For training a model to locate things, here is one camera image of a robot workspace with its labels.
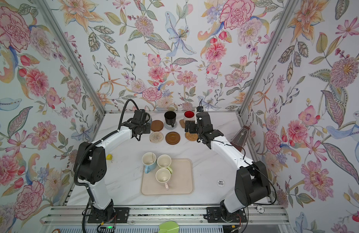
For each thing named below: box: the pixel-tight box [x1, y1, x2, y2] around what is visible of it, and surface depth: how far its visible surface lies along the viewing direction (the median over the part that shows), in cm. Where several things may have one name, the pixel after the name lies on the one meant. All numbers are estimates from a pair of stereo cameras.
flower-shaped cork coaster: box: [179, 119, 186, 129], surface depth 116 cm
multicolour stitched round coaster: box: [149, 131, 164, 144], surface depth 108 cm
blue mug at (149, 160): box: [141, 151, 157, 174], surface depth 87 cm
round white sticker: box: [216, 179, 226, 188], surface depth 86 cm
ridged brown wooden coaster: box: [165, 131, 181, 146], surface depth 106 cm
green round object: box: [158, 220, 180, 233], surface depth 72 cm
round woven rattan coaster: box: [184, 132, 199, 142], surface depth 109 cm
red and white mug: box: [184, 110, 195, 118], surface depth 112 cm
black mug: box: [163, 110, 177, 128], surface depth 109 cm
